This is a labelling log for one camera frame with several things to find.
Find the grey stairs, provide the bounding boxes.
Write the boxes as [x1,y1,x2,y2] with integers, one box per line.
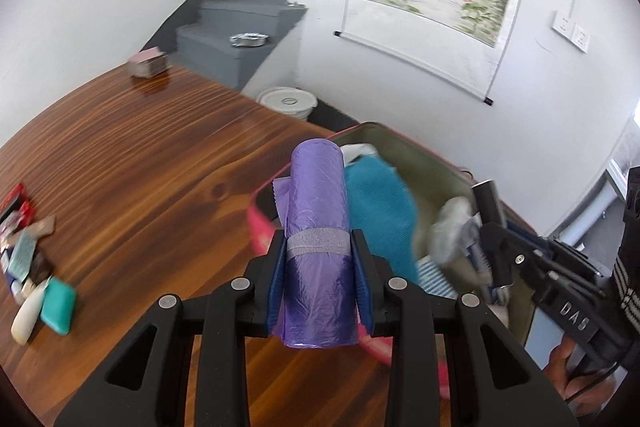
[140,0,308,90]

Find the clear plastic bag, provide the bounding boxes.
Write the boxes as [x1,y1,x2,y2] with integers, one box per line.
[429,197,488,265]

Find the purple trash bag roll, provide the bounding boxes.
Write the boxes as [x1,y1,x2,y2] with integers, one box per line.
[272,138,361,350]

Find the person's right hand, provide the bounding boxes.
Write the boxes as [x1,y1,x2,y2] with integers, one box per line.
[544,339,618,427]

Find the white bucket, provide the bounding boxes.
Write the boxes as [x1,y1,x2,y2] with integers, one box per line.
[256,87,318,122]

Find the blue cloth pouch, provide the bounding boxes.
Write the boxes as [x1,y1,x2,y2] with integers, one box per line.
[344,157,421,288]

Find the white wall socket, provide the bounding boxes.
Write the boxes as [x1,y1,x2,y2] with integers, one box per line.
[551,10,575,35]
[571,23,592,52]

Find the pale teal printed box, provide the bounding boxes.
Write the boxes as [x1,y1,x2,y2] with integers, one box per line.
[7,229,38,280]

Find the foil tray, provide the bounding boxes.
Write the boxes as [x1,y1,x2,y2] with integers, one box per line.
[229,33,270,49]

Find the white printed dressing packet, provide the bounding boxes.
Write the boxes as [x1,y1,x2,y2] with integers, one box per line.
[342,144,383,168]

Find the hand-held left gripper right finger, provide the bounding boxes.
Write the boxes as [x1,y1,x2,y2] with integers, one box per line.
[350,228,578,427]

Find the blue white striped packet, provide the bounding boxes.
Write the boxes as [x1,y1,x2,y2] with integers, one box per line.
[417,257,458,300]

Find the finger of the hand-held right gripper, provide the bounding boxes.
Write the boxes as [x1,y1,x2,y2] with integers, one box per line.
[472,179,543,305]
[502,219,556,258]

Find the teal soap case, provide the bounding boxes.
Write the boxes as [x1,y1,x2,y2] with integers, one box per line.
[39,278,77,335]

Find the red snack wrapper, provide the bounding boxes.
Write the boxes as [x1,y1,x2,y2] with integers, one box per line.
[5,202,36,233]

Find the gold cosmetic tube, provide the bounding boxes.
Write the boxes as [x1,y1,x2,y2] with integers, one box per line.
[20,216,57,240]

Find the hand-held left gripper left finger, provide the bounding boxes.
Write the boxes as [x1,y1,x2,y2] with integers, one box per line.
[54,229,288,427]

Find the cream tube with yellow cap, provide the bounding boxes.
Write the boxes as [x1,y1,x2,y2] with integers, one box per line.
[10,276,53,346]

